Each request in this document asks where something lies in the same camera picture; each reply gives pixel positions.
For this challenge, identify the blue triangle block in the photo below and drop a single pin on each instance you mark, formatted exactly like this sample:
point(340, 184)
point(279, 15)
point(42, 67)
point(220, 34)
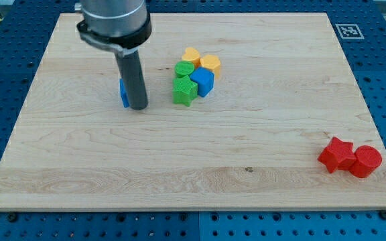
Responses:
point(123, 94)

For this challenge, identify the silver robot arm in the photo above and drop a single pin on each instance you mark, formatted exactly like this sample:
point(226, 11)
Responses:
point(117, 26)

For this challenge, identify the green star block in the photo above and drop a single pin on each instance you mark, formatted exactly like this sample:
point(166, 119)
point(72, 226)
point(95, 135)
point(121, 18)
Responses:
point(184, 91)

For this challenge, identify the red star block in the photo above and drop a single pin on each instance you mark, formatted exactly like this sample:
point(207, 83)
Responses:
point(337, 155)

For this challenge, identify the blue cube block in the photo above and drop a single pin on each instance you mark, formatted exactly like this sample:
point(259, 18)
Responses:
point(204, 79)

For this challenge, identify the green cylinder block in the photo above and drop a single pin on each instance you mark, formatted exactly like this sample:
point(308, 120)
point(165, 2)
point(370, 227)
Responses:
point(184, 68)

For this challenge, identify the wooden board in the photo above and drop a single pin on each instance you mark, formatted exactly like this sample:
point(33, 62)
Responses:
point(252, 144)

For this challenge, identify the yellow hexagon block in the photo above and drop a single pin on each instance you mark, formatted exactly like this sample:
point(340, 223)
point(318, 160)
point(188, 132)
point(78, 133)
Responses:
point(211, 63)

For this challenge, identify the yellow heart block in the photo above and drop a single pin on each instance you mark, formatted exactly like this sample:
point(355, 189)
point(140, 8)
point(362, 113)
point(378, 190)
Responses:
point(191, 55)

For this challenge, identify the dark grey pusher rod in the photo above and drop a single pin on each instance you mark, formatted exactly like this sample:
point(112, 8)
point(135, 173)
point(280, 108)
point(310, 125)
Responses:
point(131, 72)

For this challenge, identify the white fiducial marker tag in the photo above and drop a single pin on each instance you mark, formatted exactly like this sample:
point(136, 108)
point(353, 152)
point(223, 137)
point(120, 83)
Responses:
point(349, 31)

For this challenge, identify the red cylinder block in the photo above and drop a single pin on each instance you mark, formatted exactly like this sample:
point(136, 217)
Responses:
point(368, 159)

